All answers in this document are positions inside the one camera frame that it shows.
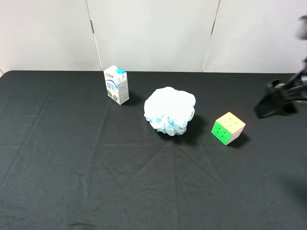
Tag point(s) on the black tablecloth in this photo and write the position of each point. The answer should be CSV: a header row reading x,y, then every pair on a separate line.
x,y
73,159

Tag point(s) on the white blue bath pouf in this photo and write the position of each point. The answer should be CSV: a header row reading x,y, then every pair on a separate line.
x,y
169,110

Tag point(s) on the white milk carton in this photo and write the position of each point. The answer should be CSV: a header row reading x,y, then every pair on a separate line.
x,y
116,84

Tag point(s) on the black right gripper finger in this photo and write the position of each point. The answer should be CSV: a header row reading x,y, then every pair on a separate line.
x,y
271,105

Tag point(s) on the multicolour puzzle cube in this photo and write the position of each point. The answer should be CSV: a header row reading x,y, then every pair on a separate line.
x,y
227,128

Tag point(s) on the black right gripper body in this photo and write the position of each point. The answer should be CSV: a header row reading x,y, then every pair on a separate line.
x,y
287,95

